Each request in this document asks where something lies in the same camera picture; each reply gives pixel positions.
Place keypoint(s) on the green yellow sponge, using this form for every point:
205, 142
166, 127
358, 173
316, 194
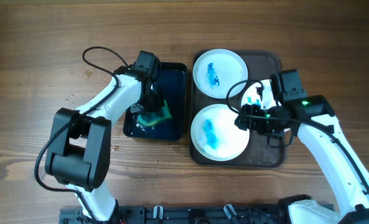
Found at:
155, 118

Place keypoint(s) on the brown serving tray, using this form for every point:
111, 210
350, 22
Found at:
257, 154

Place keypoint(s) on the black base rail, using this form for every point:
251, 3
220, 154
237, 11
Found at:
253, 214

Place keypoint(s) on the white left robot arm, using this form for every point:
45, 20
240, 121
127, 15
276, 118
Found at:
78, 151

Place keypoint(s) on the black water tray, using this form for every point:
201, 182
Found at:
173, 83

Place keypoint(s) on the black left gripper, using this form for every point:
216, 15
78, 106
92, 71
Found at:
158, 102

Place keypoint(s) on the white plate bottom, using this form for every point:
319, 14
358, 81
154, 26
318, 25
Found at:
214, 134

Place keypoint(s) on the white plate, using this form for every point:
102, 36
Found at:
214, 134
259, 93
217, 70

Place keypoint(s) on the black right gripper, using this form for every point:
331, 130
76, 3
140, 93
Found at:
253, 123

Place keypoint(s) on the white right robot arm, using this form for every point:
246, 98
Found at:
313, 121

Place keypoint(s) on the white plate top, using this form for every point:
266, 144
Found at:
217, 70

